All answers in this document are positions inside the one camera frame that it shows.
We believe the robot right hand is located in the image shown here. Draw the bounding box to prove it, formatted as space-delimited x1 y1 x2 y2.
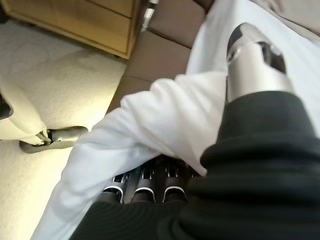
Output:
72 22 320 240

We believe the white duvet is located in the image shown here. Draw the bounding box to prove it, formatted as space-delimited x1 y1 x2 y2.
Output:
32 0 320 240

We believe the robot right leg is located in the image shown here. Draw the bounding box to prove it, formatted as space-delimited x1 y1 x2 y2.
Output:
0 72 90 154

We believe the wooden nightstand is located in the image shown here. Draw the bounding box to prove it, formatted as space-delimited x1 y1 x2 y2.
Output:
7 0 141 60

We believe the brown upholstered bed frame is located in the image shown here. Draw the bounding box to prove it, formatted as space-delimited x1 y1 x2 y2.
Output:
107 0 320 121

